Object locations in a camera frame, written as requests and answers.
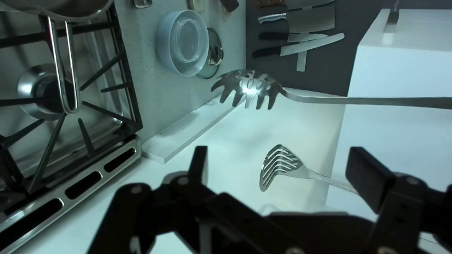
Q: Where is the stainless gas range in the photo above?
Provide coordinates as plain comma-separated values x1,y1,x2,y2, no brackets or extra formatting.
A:
0,0,144,254

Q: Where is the black handled kitchen knife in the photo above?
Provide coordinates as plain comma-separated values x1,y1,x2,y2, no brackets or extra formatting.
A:
251,33,346,61

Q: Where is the silver handled kitchen knife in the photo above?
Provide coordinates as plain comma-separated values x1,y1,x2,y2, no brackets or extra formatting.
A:
257,5,337,34

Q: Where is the silver slotted ladle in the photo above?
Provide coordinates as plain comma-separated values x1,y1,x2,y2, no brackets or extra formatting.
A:
209,68,452,111

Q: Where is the pale blue bowl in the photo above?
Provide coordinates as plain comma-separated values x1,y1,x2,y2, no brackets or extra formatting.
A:
155,9,210,78

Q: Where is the glass pot lid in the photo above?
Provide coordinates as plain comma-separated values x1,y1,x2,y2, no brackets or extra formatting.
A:
196,27,226,81

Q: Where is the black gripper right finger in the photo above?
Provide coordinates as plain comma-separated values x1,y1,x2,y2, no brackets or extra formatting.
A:
267,146,452,254

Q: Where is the stainless steel pot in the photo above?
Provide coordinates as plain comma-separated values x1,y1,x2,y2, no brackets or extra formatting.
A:
0,0,116,116

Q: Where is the small round silver utensil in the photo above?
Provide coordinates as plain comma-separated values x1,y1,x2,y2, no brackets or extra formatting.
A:
130,0,155,10

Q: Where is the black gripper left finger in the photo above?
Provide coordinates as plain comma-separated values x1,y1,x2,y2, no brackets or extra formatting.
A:
86,146,293,254

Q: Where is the brown handled kitchen knife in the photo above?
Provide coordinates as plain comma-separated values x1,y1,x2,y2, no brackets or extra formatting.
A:
257,30,330,46

